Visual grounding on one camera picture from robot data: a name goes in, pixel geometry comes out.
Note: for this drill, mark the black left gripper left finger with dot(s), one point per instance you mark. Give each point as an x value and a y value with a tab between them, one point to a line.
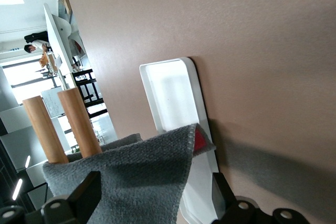
81	197

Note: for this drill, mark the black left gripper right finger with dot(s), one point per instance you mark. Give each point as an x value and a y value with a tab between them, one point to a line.
225	200

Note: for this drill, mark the magenta cloth pouch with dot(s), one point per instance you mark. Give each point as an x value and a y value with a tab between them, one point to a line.
131	169

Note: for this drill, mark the wooden rod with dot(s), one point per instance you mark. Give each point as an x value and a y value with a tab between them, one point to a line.
43	129
78	124

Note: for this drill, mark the whiteboard sheet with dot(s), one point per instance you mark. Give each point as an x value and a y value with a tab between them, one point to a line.
53	103

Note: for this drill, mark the white rectangular tray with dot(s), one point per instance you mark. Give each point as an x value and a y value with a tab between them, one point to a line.
173	98

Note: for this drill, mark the person with black hair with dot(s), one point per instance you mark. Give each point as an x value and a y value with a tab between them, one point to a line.
39	43

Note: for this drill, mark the white panel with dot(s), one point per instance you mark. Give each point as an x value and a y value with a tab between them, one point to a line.
56	37

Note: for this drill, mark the black frame rack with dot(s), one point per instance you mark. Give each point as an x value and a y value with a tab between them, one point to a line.
95	87

